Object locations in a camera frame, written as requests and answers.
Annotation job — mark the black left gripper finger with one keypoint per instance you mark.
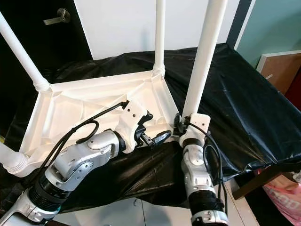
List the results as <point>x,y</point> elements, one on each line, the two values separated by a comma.
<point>147,117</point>
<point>160,137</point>

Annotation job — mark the black plastic table cover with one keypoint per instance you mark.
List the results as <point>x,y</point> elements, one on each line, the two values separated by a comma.
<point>249,103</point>

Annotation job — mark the white plastic table leg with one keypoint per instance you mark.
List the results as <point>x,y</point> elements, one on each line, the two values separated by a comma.
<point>202,56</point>
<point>160,37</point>
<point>23,56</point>
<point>11,157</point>

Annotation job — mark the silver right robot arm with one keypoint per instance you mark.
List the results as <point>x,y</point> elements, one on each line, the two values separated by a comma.
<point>200,179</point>

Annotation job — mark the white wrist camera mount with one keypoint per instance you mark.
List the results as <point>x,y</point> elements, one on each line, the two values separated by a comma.
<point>131,120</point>
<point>196,125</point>

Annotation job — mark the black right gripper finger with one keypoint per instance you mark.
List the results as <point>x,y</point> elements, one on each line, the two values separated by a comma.
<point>175,122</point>

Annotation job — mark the pink clear plastic bag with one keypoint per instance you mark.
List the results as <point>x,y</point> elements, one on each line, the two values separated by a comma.
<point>282,197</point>

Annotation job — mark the white framed brown board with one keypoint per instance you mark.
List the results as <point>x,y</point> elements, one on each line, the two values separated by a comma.
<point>280,70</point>

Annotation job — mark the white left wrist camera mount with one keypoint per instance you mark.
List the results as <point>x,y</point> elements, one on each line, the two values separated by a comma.
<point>131,120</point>

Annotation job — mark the white plastic table top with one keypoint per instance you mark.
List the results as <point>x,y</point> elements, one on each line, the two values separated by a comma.
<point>84,108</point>

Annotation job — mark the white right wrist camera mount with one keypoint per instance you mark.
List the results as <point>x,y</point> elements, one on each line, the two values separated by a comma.
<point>196,125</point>

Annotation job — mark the dark red cloth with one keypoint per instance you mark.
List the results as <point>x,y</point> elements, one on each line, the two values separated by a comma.
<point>294,84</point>

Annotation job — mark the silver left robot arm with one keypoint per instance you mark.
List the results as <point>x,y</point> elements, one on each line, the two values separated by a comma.
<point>84,162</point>

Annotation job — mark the dark grey wall trim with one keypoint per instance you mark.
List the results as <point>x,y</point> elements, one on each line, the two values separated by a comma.
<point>240,23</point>

